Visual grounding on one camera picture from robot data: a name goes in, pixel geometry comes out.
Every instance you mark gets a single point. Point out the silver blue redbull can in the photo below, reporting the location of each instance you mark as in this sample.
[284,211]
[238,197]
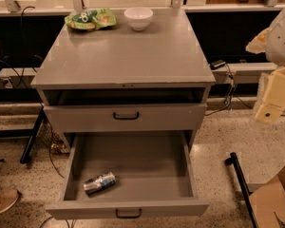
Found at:
[99,183]

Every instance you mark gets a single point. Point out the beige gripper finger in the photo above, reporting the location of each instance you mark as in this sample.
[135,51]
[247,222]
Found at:
[259,43]
[272,103]

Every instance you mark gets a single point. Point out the black drawer handle middle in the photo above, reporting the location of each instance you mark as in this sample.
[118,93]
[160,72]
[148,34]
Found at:
[128,214]

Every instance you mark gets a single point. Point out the small black device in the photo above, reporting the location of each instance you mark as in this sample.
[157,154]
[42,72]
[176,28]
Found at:
[217,64]

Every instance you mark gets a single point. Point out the black metal chair frame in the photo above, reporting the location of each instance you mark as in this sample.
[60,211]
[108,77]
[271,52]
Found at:
[233,160]

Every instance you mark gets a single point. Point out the grey drawer cabinet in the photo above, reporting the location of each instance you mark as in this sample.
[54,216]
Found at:
[162,64]

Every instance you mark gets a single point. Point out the white bowl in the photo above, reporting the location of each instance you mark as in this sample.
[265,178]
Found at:
[138,18]

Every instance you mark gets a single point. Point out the closed grey top drawer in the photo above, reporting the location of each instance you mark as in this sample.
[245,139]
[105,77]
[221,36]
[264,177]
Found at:
[91,118]

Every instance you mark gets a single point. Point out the green chip bag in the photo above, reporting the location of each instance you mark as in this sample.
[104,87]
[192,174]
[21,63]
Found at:
[91,19]

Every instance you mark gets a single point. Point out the black table leg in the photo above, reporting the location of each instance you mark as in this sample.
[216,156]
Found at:
[26,153]

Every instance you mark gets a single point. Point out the black drawer handle top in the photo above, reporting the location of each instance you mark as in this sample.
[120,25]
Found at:
[126,116]

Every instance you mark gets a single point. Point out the tan shoe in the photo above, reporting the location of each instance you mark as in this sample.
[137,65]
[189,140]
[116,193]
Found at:
[7,199]

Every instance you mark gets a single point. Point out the black drawer handle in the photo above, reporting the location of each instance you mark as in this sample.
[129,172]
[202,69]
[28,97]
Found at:
[126,116]
[128,214]

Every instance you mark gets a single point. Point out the open grey middle drawer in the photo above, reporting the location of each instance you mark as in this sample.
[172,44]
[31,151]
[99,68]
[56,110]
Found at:
[153,172]

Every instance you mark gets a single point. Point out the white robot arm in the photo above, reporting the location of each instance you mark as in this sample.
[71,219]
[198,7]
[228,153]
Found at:
[275,52]

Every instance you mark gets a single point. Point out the cardboard box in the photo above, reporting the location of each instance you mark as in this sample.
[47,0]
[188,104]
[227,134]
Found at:
[268,202]

